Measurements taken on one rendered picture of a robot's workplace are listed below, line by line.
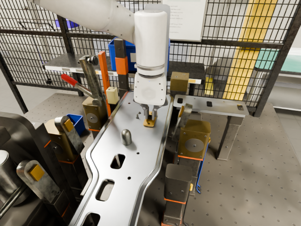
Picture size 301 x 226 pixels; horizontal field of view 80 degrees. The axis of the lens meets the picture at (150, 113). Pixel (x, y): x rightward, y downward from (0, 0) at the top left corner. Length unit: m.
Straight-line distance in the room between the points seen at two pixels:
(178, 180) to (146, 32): 0.39
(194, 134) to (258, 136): 0.68
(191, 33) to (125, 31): 0.56
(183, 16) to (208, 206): 0.89
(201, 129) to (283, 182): 0.55
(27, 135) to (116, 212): 0.25
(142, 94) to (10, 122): 0.34
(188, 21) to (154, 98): 0.59
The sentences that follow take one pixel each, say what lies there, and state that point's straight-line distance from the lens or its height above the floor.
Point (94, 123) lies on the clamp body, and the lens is 0.72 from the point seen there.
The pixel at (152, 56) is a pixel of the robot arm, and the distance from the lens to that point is 0.50.
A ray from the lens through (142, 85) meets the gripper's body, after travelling 0.55.
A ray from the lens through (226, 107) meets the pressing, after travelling 0.78.
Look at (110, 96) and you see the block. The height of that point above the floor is 1.04.
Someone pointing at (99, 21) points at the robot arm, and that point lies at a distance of 0.45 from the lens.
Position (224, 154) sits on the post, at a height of 0.74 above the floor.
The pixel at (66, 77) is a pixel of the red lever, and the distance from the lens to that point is 0.69.
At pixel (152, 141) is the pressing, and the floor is 1.00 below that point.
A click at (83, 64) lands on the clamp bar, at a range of 0.62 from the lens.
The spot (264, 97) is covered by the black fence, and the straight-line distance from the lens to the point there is 1.28.
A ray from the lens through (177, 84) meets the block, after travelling 0.83.
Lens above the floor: 1.40
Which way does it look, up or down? 36 degrees down
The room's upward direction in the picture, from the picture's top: straight up
